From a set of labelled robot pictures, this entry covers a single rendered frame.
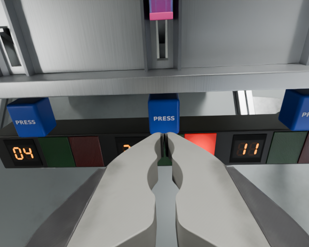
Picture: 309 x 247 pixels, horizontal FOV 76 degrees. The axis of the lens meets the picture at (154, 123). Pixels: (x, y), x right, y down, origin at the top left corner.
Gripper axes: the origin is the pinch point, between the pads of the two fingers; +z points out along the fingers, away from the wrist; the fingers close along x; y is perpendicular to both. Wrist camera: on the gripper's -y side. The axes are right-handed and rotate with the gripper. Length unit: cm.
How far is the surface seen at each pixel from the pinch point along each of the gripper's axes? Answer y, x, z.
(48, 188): 54, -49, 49
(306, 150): 4.7, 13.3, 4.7
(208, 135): 2.9, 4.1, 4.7
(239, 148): 4.4, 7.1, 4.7
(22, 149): 4.0, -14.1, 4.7
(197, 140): 3.4, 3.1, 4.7
